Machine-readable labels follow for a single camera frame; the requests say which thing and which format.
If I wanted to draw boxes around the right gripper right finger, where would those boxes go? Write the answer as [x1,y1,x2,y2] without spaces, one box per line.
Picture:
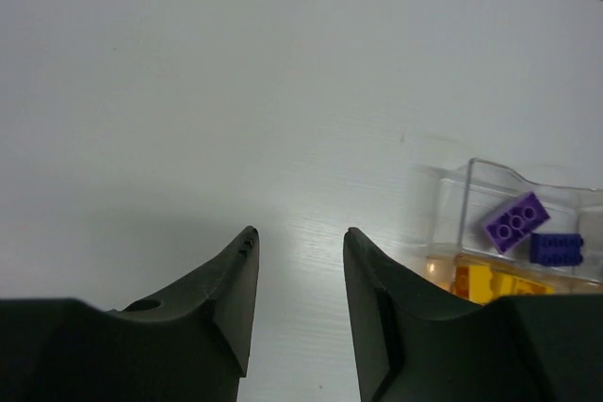
[343,228,602,401]

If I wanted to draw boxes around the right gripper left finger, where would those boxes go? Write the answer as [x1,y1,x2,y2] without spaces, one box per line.
[1,227,260,401]

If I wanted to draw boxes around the dark purple plate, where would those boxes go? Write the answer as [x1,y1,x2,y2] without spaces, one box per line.
[529,233,584,267]

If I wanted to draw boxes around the light purple duplo brick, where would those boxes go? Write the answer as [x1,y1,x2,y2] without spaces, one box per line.
[481,191,550,254]

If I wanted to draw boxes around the yellow duplo brick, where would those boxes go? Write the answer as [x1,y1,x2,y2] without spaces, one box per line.
[451,265,556,305]

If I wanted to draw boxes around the clear plastic container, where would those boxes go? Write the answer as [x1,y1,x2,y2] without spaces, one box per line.
[410,158,602,304]

